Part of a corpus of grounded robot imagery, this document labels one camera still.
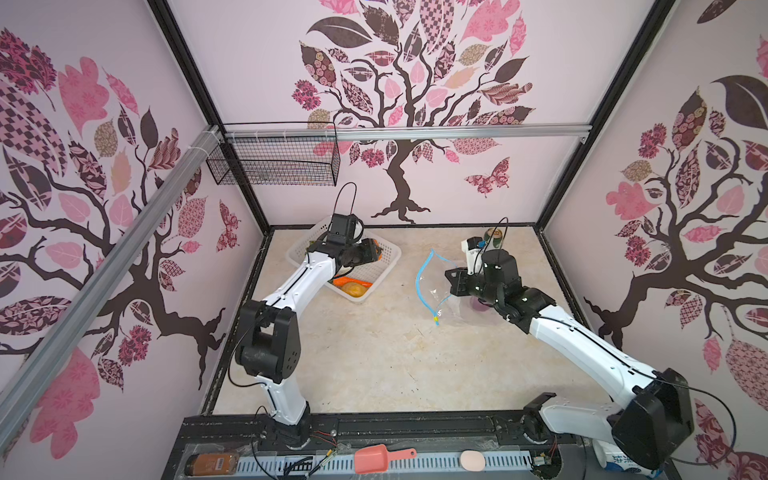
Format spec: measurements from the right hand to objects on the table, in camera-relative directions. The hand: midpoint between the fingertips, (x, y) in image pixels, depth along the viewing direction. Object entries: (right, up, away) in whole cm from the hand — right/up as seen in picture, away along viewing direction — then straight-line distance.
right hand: (446, 269), depth 79 cm
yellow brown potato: (-27, -7, +16) cm, 32 cm away
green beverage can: (+22, +10, +24) cm, 34 cm away
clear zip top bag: (-3, -6, +5) cm, 8 cm away
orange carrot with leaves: (-32, -5, +20) cm, 38 cm away
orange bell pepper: (-19, +6, +10) cm, 22 cm away
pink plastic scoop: (-19, -45, -9) cm, 50 cm away
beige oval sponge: (+4, -45, -9) cm, 46 cm away
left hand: (-20, +4, +11) cm, 23 cm away
